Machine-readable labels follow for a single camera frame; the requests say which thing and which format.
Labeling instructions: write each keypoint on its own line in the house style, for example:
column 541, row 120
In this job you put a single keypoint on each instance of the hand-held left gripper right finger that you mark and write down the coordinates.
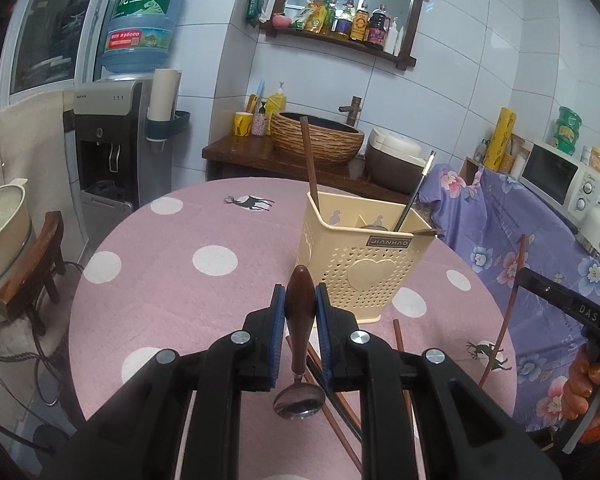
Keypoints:
column 322, row 335

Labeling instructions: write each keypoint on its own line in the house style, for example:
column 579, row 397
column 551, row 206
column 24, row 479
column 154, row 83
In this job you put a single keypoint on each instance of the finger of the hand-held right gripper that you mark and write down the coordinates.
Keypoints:
column 540, row 282

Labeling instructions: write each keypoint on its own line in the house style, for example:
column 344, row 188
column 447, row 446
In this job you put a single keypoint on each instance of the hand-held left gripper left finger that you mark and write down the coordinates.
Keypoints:
column 278, row 330

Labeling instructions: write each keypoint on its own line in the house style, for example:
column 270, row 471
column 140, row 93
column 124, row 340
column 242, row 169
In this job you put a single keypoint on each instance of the brown wooden chopstick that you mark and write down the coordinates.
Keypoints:
column 398, row 335
column 345, row 447
column 505, row 320
column 310, row 160

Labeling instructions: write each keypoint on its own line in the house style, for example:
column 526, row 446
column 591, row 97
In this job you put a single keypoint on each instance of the cream plastic utensil holder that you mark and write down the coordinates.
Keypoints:
column 380, row 280

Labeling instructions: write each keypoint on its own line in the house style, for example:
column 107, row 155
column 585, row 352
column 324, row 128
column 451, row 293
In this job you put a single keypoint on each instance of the black chopstick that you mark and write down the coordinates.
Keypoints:
column 420, row 185
column 347, row 422

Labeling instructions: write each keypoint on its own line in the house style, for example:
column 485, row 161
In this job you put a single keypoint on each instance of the person's right forearm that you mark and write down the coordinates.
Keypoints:
column 595, row 460

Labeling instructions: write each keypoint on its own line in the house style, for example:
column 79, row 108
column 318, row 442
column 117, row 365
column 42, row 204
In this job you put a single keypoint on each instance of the person's right hand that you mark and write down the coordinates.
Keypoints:
column 577, row 390

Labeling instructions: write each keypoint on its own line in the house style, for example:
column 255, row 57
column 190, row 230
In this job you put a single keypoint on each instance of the white electric kettle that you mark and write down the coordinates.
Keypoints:
column 595, row 225

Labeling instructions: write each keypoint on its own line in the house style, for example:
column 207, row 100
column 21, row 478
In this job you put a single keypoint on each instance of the purple floral cloth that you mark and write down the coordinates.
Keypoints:
column 480, row 225

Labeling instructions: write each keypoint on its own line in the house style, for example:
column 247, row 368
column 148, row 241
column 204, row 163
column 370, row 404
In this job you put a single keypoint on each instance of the round table pink polka cloth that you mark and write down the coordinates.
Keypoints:
column 190, row 310

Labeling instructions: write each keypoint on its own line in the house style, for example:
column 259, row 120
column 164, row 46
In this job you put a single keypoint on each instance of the white microwave oven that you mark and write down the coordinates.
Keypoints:
column 550, row 175

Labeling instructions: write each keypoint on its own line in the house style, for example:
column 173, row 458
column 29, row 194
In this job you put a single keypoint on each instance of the glass jar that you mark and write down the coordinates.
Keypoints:
column 597, row 159

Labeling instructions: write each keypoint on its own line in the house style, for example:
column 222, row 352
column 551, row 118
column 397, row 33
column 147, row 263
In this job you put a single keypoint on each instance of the yellow wrap box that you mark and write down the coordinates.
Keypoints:
column 500, row 140

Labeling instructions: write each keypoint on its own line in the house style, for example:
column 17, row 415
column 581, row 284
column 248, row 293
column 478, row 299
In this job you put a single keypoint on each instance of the stack of green bowls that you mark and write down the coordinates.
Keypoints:
column 565, row 132

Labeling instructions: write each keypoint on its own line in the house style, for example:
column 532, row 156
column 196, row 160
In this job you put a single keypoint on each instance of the brown and cream rice cooker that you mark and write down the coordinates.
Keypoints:
column 390, row 170

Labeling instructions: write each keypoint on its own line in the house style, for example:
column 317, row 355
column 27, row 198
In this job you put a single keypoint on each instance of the dark wooden counter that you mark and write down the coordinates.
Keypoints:
column 240, row 152

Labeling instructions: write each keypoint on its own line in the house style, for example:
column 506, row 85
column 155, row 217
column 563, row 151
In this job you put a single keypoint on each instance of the woven pattern wash basin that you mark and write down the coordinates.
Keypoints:
column 315, row 145

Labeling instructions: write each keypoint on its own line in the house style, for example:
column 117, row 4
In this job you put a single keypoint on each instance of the small pink pump bottle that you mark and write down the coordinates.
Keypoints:
column 260, row 124

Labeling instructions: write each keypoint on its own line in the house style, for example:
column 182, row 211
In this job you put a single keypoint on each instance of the yellow cup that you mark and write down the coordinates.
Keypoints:
column 242, row 125

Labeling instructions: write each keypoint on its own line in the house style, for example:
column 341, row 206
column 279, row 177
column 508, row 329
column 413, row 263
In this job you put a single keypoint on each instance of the bronze faucet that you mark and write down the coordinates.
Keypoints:
column 352, row 110

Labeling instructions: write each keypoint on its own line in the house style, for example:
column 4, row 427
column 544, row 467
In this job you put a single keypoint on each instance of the yellow soap pump bottle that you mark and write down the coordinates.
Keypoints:
column 276, row 102

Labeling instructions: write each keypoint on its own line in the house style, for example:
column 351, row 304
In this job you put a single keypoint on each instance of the teal cup holder tray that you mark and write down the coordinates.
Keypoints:
column 177, row 122

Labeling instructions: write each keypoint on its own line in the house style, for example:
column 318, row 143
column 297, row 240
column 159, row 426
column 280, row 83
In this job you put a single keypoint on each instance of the dark wooden chair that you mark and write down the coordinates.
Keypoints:
column 35, row 260

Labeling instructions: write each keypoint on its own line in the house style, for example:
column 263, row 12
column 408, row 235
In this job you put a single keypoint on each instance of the white paper cup sleeve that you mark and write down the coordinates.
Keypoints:
column 162, row 95

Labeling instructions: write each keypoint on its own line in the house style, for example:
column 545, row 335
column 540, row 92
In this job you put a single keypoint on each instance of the grey water dispenser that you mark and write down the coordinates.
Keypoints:
column 110, row 110

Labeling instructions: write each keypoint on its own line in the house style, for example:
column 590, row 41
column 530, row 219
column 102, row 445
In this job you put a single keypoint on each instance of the slim white bottle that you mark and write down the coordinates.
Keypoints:
column 400, row 42

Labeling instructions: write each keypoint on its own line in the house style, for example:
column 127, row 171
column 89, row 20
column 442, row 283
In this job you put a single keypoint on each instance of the white plastic bottle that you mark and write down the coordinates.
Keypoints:
column 391, row 40

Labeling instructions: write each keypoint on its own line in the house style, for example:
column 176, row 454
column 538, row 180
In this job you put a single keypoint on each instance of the cream cooking pot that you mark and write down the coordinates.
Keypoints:
column 0, row 225

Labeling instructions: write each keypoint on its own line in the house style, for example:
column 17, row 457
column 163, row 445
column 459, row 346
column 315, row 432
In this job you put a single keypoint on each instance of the dark soy sauce bottle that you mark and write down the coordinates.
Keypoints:
column 378, row 27

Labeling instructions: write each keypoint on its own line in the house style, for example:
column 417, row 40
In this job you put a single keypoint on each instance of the pink peach ornament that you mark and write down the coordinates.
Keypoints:
column 281, row 20

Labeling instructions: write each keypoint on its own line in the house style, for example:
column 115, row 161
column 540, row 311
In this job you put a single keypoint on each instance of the amber sauce bottle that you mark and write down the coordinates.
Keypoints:
column 361, row 25

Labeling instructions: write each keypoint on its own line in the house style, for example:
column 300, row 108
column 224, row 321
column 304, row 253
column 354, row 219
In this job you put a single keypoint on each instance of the yellow seasoning packet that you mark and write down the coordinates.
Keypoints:
column 310, row 19

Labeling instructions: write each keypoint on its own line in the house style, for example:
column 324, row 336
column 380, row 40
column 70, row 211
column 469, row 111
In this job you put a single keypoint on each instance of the green cooking oil bottle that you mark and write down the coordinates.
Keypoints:
column 331, row 17

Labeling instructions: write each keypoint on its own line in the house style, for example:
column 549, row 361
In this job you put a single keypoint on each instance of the green packet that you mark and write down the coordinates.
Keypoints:
column 255, row 2

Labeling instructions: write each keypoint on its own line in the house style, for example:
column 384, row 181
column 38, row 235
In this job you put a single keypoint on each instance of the blue water jug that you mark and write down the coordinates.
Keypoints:
column 140, row 25

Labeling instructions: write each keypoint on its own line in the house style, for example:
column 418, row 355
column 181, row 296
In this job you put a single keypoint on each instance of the sliding window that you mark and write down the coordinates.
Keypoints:
column 55, row 25

